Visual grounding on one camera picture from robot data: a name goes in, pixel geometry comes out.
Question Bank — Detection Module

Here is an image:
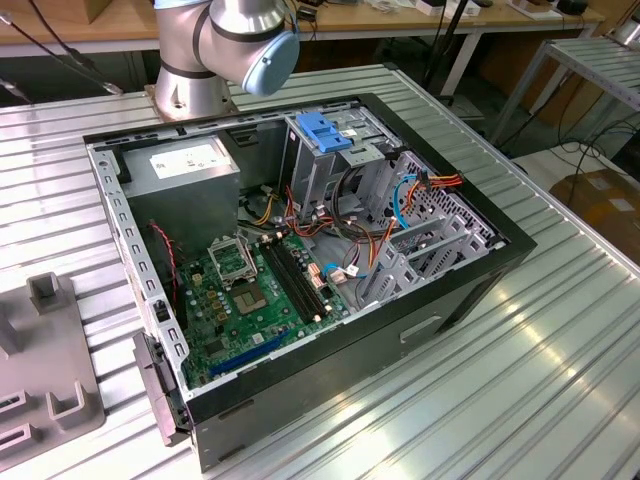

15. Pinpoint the red orange power wire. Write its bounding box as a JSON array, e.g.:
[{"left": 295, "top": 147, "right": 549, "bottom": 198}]
[{"left": 367, "top": 169, "right": 465, "bottom": 269}]

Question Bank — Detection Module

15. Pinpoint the black RAM slot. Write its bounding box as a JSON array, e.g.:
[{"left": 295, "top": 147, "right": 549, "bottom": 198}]
[
  {"left": 278, "top": 237, "right": 330, "bottom": 315},
  {"left": 273, "top": 238, "right": 324, "bottom": 319},
  {"left": 267, "top": 240, "right": 319, "bottom": 322},
  {"left": 262, "top": 242, "right": 314, "bottom": 325}
]

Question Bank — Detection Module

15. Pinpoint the grey optical drive cage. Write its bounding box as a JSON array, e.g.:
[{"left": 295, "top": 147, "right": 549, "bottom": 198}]
[{"left": 278, "top": 102, "right": 404, "bottom": 221}]

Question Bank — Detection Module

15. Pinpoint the CPU socket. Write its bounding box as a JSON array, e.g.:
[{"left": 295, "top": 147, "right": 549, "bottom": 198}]
[{"left": 206, "top": 234, "right": 259, "bottom": 288}]

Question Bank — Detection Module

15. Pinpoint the square chipset chip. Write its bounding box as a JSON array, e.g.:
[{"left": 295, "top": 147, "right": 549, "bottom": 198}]
[{"left": 231, "top": 287, "right": 272, "bottom": 317}]

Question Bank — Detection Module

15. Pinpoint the blue plastic drive latch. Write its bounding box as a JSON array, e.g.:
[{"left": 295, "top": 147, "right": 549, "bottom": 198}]
[{"left": 295, "top": 112, "right": 352, "bottom": 155}]

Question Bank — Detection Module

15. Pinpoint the green motherboard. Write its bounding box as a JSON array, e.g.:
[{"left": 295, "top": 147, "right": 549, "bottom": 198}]
[{"left": 177, "top": 232, "right": 351, "bottom": 391}]

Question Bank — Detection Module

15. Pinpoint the black open PC case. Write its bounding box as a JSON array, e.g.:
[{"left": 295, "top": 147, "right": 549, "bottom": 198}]
[{"left": 82, "top": 92, "right": 539, "bottom": 474}]

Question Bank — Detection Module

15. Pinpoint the blue expansion slot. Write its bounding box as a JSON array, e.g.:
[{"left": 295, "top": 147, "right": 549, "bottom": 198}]
[{"left": 208, "top": 327, "right": 292, "bottom": 379}]

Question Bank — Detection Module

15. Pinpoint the grey power supply unit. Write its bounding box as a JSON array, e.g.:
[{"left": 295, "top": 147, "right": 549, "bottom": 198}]
[{"left": 119, "top": 134, "right": 242, "bottom": 256}]

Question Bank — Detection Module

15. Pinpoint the grey plastic case bezel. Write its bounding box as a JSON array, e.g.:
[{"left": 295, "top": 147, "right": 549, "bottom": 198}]
[{"left": 132, "top": 330, "right": 194, "bottom": 447}]

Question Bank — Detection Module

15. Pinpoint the cardboard box with label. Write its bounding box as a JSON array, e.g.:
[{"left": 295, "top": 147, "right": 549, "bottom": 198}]
[{"left": 549, "top": 167, "right": 640, "bottom": 251}]

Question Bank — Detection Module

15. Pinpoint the wooden desk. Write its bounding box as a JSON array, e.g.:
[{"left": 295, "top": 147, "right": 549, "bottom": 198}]
[{"left": 0, "top": 0, "right": 606, "bottom": 59}]

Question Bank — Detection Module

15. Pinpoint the grey parts rack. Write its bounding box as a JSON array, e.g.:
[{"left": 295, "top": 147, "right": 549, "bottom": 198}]
[{"left": 0, "top": 272, "right": 109, "bottom": 471}]

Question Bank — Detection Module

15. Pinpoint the metal slat side table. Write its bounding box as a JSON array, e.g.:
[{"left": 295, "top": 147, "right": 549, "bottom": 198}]
[{"left": 487, "top": 37, "right": 640, "bottom": 151}]

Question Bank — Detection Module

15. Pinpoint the red wire bundle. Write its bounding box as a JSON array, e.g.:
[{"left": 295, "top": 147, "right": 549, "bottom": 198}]
[{"left": 283, "top": 185, "right": 334, "bottom": 239}]

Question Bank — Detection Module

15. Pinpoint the blue SATA wire white label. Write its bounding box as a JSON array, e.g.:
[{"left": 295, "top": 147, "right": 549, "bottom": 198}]
[{"left": 321, "top": 262, "right": 362, "bottom": 285}]

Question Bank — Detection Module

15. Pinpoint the yellow black wire bundle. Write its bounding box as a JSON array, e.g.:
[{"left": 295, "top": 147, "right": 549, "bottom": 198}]
[{"left": 239, "top": 183, "right": 282, "bottom": 226}]

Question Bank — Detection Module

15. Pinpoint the red black twisted wire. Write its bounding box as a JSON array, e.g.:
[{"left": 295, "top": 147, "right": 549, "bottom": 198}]
[{"left": 148, "top": 222, "right": 180, "bottom": 304}]

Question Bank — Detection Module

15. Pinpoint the black cable metal plug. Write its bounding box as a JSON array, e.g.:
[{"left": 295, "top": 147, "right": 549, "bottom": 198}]
[{"left": 27, "top": 0, "right": 123, "bottom": 95}]

